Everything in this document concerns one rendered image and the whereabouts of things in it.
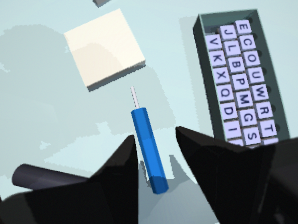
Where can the grey keyboard with white letter keys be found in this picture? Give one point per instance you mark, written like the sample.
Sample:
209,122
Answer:
244,98

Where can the blue stylus with silver tip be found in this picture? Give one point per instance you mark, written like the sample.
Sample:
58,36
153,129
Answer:
149,148

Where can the cream square flat block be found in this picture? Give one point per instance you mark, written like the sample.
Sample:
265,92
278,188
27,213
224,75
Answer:
104,48

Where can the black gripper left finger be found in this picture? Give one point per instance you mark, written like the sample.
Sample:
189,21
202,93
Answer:
109,196

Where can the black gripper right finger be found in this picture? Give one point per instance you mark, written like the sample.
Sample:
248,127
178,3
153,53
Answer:
233,178

